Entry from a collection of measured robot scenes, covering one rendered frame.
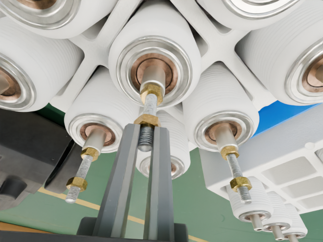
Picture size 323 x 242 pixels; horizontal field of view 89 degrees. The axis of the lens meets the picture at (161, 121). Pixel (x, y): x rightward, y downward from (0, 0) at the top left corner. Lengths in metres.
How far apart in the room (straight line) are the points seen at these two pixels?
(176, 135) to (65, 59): 0.19
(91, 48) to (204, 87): 0.16
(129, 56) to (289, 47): 0.15
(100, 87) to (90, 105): 0.04
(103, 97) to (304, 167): 0.52
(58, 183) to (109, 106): 0.37
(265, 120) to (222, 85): 0.26
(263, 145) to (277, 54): 0.31
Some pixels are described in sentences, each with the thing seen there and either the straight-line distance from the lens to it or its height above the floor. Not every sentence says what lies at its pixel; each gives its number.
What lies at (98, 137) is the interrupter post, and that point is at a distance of 0.22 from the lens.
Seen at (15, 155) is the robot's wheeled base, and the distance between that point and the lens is 0.52.
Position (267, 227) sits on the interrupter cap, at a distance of 0.63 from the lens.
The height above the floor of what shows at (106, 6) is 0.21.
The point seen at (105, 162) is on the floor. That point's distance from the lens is 0.77.
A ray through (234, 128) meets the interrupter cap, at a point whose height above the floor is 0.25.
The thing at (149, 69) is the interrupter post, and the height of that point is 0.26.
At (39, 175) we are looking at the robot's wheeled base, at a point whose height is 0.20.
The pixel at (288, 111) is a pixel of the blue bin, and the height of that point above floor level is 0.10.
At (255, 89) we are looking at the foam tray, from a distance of 0.30.
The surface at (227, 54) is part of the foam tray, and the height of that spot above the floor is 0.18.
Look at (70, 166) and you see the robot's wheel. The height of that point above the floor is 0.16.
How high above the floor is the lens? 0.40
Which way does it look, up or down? 48 degrees down
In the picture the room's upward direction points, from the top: 178 degrees counter-clockwise
